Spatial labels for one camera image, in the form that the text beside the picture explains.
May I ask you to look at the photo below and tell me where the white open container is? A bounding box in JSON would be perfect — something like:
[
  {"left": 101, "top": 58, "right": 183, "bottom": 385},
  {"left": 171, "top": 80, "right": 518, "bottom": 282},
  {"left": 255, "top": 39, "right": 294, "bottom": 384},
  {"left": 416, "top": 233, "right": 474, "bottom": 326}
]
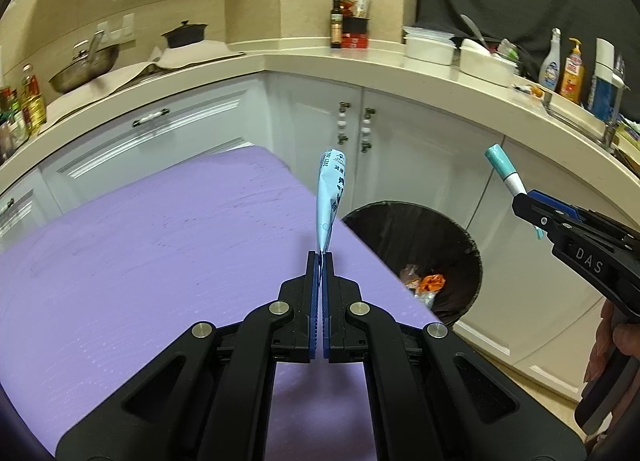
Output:
[{"left": 459, "top": 38, "right": 518, "bottom": 88}]

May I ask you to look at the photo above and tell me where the group of condiment bottles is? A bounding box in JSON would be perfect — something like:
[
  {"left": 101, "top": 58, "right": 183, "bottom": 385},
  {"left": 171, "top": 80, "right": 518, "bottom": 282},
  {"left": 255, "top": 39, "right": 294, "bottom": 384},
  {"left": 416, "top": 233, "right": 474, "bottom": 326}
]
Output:
[{"left": 0, "top": 86, "right": 28, "bottom": 162}]

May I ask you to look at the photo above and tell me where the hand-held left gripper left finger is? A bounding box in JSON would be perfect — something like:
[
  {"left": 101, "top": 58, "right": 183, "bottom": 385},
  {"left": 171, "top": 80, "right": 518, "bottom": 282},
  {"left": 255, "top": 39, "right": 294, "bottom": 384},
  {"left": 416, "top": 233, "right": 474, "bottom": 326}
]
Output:
[{"left": 55, "top": 251, "right": 321, "bottom": 461}]

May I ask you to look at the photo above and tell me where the bin with black liner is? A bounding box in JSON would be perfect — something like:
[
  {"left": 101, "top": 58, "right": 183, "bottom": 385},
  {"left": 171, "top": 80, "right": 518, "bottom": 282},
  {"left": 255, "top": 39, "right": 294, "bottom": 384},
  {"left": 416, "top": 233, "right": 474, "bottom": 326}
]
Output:
[{"left": 340, "top": 200, "right": 483, "bottom": 329}]

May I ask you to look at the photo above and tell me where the teal capped white tube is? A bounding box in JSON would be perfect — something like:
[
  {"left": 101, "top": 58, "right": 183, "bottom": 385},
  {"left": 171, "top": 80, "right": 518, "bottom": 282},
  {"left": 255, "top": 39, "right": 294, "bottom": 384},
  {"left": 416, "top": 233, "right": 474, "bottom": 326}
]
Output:
[{"left": 484, "top": 143, "right": 547, "bottom": 242}]

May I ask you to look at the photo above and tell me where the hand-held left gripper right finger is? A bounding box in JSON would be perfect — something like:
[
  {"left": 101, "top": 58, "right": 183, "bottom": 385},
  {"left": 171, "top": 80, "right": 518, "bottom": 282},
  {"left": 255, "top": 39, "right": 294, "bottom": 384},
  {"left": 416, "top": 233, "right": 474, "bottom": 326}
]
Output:
[{"left": 322, "top": 251, "right": 586, "bottom": 461}]

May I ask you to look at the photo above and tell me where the white faucet water filter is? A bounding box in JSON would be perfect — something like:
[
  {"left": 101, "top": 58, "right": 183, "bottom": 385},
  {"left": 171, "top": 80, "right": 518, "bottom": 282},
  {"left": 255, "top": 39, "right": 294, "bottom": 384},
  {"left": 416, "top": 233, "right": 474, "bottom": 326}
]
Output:
[{"left": 595, "top": 38, "right": 626, "bottom": 86}]

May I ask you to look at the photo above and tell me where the person's right hand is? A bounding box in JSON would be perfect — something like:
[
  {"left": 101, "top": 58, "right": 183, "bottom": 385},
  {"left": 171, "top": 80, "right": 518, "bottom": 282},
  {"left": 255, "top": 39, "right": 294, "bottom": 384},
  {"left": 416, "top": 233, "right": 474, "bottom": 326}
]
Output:
[{"left": 587, "top": 298, "right": 640, "bottom": 382}]

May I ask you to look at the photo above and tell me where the grey ladle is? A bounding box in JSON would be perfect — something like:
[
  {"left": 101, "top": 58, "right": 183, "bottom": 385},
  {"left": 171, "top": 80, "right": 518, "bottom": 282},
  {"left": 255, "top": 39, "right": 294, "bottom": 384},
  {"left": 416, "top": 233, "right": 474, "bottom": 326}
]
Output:
[{"left": 460, "top": 14, "right": 491, "bottom": 52}]

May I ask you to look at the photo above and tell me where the steel wok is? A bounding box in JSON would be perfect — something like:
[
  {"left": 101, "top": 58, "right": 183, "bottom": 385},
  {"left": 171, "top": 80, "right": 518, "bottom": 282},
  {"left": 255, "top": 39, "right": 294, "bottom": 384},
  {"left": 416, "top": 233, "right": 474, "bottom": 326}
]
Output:
[{"left": 47, "top": 31, "right": 121, "bottom": 94}]

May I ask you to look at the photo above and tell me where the white double wall socket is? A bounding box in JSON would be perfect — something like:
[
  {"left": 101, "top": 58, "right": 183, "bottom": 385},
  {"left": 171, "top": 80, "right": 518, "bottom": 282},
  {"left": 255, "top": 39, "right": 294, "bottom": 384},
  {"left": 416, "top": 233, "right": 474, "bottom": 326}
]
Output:
[{"left": 97, "top": 13, "right": 136, "bottom": 42}]

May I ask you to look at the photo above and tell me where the orange dish soap bottle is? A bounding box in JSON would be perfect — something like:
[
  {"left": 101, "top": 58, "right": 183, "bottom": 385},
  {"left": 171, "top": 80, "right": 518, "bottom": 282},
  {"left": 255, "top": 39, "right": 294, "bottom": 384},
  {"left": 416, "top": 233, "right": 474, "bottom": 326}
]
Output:
[{"left": 559, "top": 37, "right": 586, "bottom": 102}]

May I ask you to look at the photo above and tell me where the blue translucent cylinder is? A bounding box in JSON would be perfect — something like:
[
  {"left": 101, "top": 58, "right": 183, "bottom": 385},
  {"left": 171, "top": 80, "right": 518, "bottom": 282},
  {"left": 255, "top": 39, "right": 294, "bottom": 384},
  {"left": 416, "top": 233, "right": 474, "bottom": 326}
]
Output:
[{"left": 590, "top": 76, "right": 618, "bottom": 119}]

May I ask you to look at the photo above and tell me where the steel faucet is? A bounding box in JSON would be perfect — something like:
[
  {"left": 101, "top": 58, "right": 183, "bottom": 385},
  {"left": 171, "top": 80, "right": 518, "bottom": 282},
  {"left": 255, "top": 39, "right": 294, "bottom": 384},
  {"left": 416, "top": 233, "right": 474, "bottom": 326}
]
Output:
[{"left": 605, "top": 55, "right": 630, "bottom": 152}]

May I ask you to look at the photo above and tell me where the yellow cooking oil bottle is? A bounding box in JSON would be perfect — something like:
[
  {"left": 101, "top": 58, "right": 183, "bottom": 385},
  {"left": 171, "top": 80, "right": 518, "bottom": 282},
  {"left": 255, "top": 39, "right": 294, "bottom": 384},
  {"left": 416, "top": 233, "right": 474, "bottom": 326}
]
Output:
[{"left": 19, "top": 63, "right": 47, "bottom": 129}]

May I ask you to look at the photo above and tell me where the dark sauce bottle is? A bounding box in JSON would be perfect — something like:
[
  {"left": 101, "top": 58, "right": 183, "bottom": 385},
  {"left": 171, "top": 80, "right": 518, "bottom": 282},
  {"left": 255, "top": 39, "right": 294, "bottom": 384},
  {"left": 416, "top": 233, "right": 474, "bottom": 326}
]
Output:
[{"left": 329, "top": 0, "right": 344, "bottom": 49}]

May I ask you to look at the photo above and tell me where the black lidded pot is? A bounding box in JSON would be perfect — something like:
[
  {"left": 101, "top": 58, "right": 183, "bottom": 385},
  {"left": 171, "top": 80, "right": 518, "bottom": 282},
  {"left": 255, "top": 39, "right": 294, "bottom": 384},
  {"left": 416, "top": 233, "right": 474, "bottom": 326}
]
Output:
[{"left": 161, "top": 20, "right": 208, "bottom": 49}]

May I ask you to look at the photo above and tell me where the green packet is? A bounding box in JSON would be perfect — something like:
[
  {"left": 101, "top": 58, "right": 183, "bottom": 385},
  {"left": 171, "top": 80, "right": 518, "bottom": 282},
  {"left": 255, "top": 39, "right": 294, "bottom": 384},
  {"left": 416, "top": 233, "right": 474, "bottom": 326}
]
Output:
[{"left": 495, "top": 38, "right": 521, "bottom": 62}]

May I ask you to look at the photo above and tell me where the white spray bottle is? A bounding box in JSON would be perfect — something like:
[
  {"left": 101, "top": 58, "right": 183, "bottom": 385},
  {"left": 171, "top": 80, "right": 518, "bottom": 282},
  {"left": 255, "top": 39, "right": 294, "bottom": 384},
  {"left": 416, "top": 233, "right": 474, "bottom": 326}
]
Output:
[{"left": 537, "top": 27, "right": 563, "bottom": 92}]

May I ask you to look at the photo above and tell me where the blue and white wrapper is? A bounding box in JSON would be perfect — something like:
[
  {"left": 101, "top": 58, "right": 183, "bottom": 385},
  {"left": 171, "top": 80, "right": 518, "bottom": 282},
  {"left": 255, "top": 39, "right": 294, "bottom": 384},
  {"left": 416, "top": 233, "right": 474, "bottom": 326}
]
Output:
[{"left": 314, "top": 147, "right": 351, "bottom": 256}]

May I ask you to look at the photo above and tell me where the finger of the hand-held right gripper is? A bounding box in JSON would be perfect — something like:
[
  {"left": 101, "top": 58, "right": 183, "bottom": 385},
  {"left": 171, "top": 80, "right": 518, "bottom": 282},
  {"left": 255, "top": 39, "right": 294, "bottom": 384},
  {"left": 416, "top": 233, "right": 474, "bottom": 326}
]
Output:
[
  {"left": 511, "top": 192, "right": 581, "bottom": 244},
  {"left": 529, "top": 190, "right": 626, "bottom": 233}
]

